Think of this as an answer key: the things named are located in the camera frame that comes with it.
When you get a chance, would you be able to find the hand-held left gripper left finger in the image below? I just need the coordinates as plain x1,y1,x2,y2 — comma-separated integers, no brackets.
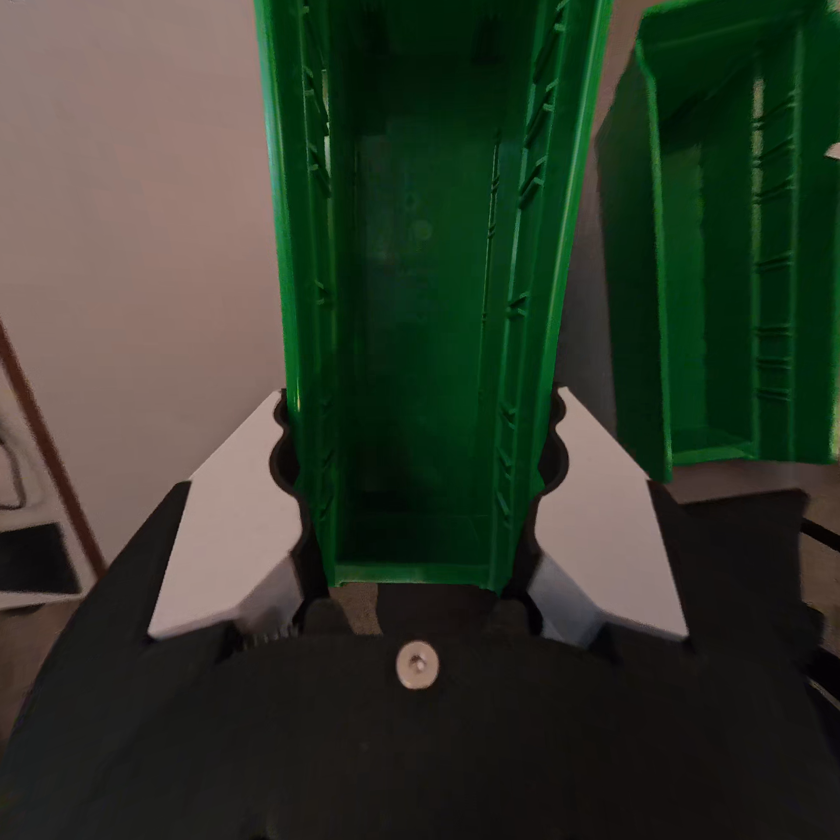
147,389,329,647

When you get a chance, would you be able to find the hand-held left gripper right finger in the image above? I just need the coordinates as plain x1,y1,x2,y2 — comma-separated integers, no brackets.
504,386,690,647

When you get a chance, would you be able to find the green plastic bin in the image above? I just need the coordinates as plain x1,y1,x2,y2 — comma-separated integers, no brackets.
594,0,840,484
252,0,614,589

